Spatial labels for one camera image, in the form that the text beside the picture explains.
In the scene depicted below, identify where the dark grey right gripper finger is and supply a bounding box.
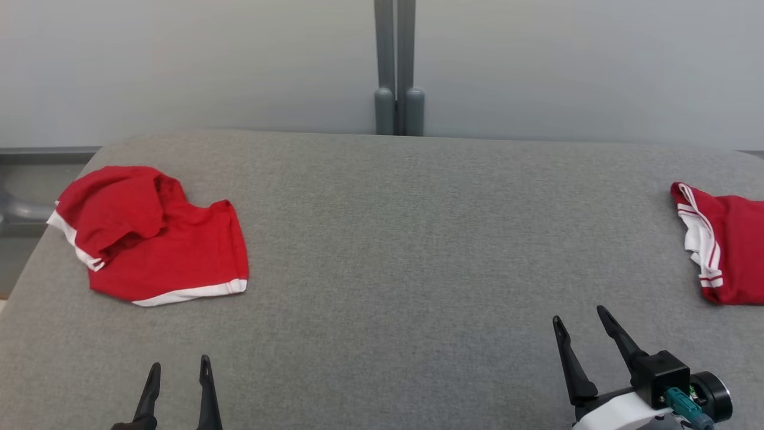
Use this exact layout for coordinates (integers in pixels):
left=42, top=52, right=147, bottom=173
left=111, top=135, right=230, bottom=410
left=596, top=305, right=650, bottom=384
left=552, top=316, right=599, bottom=408

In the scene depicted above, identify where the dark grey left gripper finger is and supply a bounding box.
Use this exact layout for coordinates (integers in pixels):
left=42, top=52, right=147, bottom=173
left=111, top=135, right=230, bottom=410
left=131, top=362, right=162, bottom=430
left=198, top=355, right=223, bottom=430

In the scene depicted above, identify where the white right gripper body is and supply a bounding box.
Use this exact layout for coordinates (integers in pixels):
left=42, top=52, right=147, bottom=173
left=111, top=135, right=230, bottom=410
left=571, top=350, right=694, bottom=430

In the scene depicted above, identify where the red garment with striped ribbing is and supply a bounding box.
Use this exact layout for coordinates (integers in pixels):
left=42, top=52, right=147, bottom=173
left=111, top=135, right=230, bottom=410
left=670, top=182, right=764, bottom=306

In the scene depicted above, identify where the red garment with white hem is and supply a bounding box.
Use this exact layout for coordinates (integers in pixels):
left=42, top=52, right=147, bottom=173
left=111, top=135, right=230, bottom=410
left=47, top=165, right=249, bottom=308

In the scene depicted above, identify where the grey metal tube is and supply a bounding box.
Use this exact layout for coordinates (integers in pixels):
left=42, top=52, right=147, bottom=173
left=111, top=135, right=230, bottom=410
left=0, top=190, right=57, bottom=237

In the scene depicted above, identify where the teal right camera connector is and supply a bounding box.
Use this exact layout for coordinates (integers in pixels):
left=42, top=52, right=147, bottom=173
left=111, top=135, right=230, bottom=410
left=664, top=386, right=716, bottom=430

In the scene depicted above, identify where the grey partition post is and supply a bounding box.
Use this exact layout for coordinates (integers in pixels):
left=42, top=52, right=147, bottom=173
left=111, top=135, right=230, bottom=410
left=374, top=0, right=398, bottom=136
left=396, top=0, right=426, bottom=137

